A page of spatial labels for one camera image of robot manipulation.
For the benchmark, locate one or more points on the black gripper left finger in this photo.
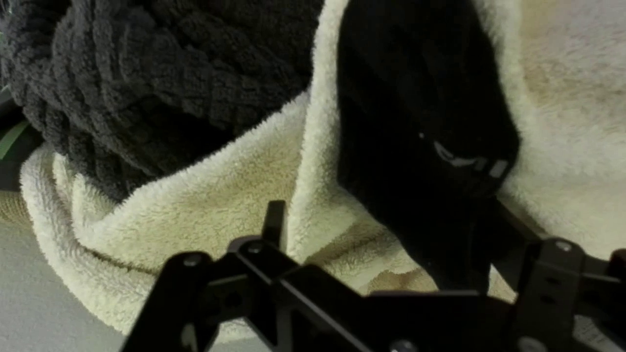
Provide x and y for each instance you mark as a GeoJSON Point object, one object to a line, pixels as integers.
{"type": "Point", "coordinates": [215, 294]}

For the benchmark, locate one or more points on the cream fluffy towel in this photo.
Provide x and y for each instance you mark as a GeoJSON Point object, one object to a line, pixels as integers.
{"type": "Point", "coordinates": [215, 208]}

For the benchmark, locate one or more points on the dark green-striped garment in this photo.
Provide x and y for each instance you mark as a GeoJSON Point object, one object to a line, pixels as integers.
{"type": "Point", "coordinates": [10, 149]}

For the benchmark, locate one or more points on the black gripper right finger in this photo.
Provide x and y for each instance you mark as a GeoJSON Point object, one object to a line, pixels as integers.
{"type": "Point", "coordinates": [554, 280]}

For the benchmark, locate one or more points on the dark grey knitted sweater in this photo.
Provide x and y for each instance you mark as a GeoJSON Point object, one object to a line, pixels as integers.
{"type": "Point", "coordinates": [149, 79]}

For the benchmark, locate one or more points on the black sock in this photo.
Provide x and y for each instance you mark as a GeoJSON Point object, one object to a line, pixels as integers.
{"type": "Point", "coordinates": [417, 118]}

